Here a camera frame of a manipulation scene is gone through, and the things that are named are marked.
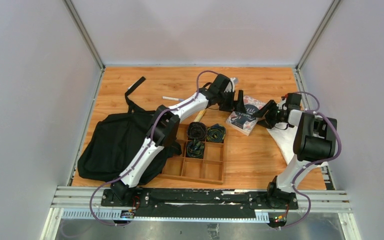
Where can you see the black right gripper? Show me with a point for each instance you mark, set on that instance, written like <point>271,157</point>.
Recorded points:
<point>267,122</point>

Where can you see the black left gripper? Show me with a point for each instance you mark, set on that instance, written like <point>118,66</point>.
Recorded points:
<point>230,103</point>

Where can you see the dark floral Little Women book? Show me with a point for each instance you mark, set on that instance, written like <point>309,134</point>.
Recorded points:
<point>245,122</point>

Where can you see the black fabric backpack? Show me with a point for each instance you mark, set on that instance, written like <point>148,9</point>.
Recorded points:
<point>115,141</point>

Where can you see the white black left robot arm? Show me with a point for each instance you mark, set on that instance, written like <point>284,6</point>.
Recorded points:
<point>163,129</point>

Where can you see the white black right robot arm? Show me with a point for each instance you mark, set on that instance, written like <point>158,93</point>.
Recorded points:
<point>316,141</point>

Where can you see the white folded cloth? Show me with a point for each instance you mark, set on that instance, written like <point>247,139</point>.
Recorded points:
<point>284,140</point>

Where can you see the dark blue yellow rolled belt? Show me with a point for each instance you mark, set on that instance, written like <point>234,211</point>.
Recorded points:
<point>216,133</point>

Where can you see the black rolled belt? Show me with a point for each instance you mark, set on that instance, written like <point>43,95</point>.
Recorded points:
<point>197,131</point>

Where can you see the multicolour rolled belt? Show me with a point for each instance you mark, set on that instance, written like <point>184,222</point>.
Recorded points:
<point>195,149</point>

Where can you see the wooden compartment organizer tray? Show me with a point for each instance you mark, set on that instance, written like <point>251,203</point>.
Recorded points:
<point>208,167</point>

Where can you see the white marker grey cap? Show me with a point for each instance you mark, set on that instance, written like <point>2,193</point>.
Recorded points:
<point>172,98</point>

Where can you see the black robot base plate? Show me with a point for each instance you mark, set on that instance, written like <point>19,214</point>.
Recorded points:
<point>199,203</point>

